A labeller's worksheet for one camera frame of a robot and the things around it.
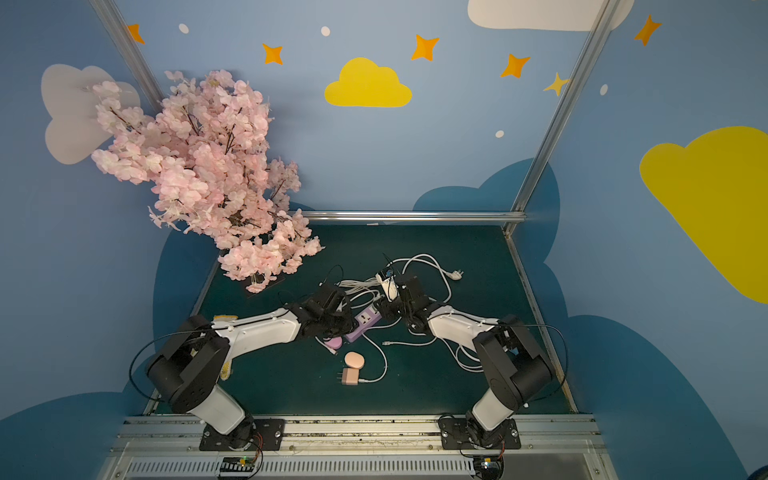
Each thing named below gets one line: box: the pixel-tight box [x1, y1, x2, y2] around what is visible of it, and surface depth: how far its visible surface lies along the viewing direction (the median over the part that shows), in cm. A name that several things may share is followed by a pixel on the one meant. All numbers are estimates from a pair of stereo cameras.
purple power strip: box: [346, 305, 382, 342], surface depth 95 cm
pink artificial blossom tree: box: [91, 71, 324, 293], surface depth 69 cm
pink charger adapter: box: [336, 368, 360, 386], surface depth 84 cm
